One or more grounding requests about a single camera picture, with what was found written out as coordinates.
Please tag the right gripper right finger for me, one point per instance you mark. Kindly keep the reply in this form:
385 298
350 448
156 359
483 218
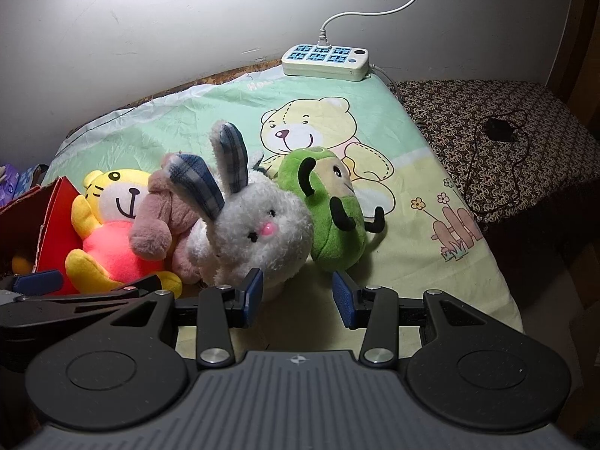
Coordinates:
374 308

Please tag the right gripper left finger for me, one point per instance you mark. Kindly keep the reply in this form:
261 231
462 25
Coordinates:
220 309

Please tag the white bunny dark plaid ears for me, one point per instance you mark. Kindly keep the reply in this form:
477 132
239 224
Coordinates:
245 221

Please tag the mauve teddy bear plush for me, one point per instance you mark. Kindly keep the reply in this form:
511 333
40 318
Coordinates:
162 226

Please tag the green mushroom plush toy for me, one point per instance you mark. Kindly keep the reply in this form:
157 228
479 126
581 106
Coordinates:
322 181

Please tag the green bear print bedsheet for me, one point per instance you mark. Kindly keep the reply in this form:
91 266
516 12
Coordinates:
430 240

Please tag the yellow tiger plush pink belly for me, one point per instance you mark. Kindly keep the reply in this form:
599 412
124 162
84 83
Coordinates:
103 217

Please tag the red cardboard box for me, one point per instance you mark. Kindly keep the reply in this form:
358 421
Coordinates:
37 227

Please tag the blue checkered towel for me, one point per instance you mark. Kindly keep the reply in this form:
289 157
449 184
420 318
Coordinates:
30 178

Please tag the purple plastic package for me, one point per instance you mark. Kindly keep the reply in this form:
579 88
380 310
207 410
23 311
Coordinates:
8 181

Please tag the brown patterned cushion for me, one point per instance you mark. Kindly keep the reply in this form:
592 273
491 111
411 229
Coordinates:
507 144

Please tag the white blue power strip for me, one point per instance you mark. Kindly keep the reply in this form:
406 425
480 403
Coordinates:
335 62

